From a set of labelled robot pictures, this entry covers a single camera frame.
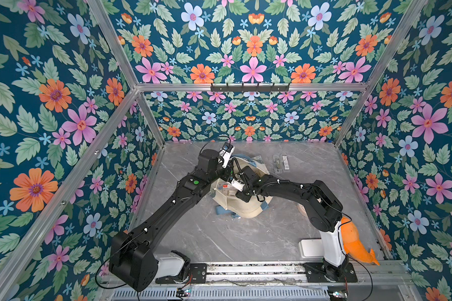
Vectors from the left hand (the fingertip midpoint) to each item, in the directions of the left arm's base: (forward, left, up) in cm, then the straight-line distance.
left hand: (231, 159), depth 78 cm
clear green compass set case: (+15, -27, -25) cm, 39 cm away
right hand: (0, -5, -23) cm, 24 cm away
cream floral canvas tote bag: (-12, 0, -20) cm, 24 cm away
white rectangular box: (-32, -31, -22) cm, 50 cm away
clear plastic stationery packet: (-1, +4, -22) cm, 22 cm away
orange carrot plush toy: (-32, -48, -21) cm, 61 cm away
